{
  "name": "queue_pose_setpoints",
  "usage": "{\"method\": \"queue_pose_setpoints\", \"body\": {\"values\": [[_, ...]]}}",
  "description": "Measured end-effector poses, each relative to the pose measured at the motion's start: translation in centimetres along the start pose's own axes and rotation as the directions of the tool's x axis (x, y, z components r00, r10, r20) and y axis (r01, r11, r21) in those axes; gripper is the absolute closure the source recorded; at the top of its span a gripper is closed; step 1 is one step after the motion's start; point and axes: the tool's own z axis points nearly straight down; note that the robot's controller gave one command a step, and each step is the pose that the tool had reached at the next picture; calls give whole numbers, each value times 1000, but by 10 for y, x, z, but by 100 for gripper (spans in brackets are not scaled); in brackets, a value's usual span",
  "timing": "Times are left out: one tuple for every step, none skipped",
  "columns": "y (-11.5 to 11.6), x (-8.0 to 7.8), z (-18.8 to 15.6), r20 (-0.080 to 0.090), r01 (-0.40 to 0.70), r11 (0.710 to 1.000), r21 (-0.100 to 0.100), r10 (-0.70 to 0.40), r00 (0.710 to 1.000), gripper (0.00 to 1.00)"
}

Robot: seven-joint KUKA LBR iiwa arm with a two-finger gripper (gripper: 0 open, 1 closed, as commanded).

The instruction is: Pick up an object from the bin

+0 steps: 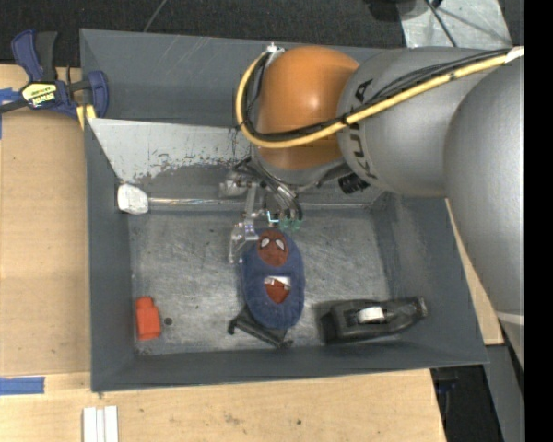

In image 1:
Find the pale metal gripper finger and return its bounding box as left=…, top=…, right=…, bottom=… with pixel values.
left=228, top=221, right=260, bottom=265

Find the grey metal bin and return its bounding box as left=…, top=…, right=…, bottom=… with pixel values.
left=78, top=28, right=490, bottom=393

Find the blue slipper with red face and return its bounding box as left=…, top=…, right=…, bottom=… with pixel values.
left=238, top=228, right=307, bottom=332

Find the white rounded plastic object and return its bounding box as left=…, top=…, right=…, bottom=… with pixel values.
left=116, top=182, right=150, bottom=215

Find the orange-red small block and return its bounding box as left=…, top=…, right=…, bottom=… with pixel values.
left=134, top=296, right=163, bottom=342

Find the black tape dispenser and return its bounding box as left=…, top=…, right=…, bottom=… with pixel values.
left=319, top=296, right=429, bottom=345

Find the black cylinder on white bracket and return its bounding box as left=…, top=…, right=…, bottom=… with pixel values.
left=336, top=171, right=371, bottom=196

